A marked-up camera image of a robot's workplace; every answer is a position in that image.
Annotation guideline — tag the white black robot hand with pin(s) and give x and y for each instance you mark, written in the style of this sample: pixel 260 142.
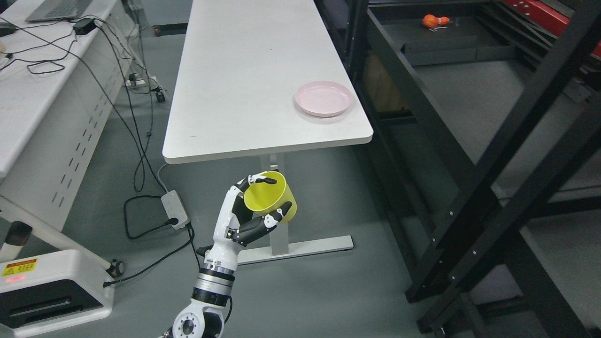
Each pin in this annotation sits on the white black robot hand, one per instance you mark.
pixel 237 226

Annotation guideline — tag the yellow plastic cup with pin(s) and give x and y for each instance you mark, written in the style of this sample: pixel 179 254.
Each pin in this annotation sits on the yellow plastic cup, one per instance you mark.
pixel 264 198

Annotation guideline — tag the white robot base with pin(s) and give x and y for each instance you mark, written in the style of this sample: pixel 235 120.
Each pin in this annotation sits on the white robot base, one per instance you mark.
pixel 52 291

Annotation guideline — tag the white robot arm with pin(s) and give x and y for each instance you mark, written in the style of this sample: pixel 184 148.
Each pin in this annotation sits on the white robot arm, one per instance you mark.
pixel 203 317

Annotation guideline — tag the black metal shelf rack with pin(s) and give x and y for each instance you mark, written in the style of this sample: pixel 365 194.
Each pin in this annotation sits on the black metal shelf rack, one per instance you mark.
pixel 487 151

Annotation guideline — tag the white power strip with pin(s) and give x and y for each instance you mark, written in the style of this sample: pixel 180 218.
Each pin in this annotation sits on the white power strip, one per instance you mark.
pixel 175 209

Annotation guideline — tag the pink plastic plate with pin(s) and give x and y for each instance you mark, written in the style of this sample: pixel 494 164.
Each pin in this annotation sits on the pink plastic plate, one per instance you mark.
pixel 323 99

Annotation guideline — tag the white table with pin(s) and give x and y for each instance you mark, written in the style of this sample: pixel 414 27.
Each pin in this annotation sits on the white table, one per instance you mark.
pixel 241 65

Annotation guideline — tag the white side desk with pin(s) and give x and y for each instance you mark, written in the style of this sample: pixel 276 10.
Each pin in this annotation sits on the white side desk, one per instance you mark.
pixel 55 100

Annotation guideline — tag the black power adapter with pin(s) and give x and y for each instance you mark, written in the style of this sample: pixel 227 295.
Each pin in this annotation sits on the black power adapter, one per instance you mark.
pixel 84 26

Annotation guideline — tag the orange toy object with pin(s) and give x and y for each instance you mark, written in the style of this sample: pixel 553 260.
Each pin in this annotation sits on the orange toy object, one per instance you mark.
pixel 431 21

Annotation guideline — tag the grey laptop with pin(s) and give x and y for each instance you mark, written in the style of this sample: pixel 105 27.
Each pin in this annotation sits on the grey laptop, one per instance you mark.
pixel 58 10

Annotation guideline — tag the black computer mouse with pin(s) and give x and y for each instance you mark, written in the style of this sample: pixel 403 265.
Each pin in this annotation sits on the black computer mouse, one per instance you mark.
pixel 7 29

